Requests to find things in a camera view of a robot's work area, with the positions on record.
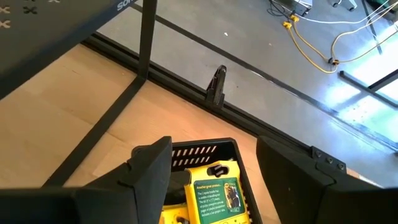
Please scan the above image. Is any black plastic basket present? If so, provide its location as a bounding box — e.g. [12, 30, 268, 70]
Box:
[131, 137, 264, 224]

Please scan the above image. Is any black side table frame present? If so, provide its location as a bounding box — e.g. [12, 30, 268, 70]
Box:
[338, 67, 398, 109]

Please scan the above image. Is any yellow extension cord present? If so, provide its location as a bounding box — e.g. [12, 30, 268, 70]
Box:
[282, 14, 340, 75]

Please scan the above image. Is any black frame clip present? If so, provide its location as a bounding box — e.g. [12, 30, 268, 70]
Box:
[204, 64, 228, 109]

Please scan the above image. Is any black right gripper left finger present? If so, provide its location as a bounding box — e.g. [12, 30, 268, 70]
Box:
[75, 135, 174, 224]

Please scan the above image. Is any yellow crayon box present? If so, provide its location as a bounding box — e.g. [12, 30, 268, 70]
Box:
[184, 159, 252, 224]
[158, 203, 191, 224]

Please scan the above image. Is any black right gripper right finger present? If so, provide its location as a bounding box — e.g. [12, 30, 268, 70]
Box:
[256, 135, 377, 224]

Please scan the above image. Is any grey power box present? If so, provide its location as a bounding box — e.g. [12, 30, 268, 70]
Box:
[291, 0, 314, 17]

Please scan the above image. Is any white floor cable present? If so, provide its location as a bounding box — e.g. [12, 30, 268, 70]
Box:
[269, 0, 398, 65]

